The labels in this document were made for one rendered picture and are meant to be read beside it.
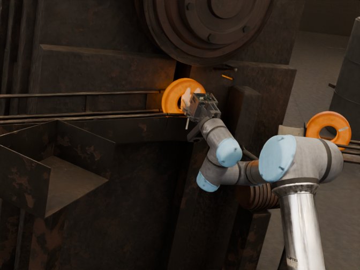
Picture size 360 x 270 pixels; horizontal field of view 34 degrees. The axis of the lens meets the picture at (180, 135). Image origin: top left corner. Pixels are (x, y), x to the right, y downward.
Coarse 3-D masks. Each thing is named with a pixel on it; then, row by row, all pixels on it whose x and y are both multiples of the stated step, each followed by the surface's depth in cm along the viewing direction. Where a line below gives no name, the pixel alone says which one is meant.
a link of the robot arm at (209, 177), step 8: (208, 160) 175; (200, 168) 180; (208, 168) 176; (216, 168) 175; (224, 168) 175; (232, 168) 179; (200, 176) 179; (208, 176) 177; (216, 176) 176; (224, 176) 178; (232, 176) 179; (200, 184) 179; (208, 184) 178; (216, 184) 179; (224, 184) 181; (232, 184) 182
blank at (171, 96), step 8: (176, 80) 194; (184, 80) 193; (192, 80) 194; (168, 88) 193; (176, 88) 193; (184, 88) 194; (192, 88) 195; (200, 88) 197; (168, 96) 192; (176, 96) 194; (168, 104) 193; (176, 104) 195; (176, 112) 196
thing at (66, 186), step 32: (32, 128) 157; (64, 128) 165; (0, 160) 143; (32, 160) 138; (64, 160) 167; (96, 160) 162; (0, 192) 145; (32, 192) 140; (64, 192) 152; (64, 224) 162; (32, 256) 163
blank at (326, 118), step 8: (320, 112) 207; (328, 112) 205; (336, 112) 206; (312, 120) 206; (320, 120) 205; (328, 120) 205; (336, 120) 204; (344, 120) 204; (312, 128) 207; (320, 128) 206; (336, 128) 205; (344, 128) 205; (312, 136) 207; (336, 136) 208; (344, 136) 206; (344, 144) 206
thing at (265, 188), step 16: (240, 192) 206; (256, 192) 200; (240, 208) 212; (256, 208) 205; (272, 208) 208; (240, 224) 212; (256, 224) 207; (240, 240) 212; (256, 240) 210; (240, 256) 211; (256, 256) 213
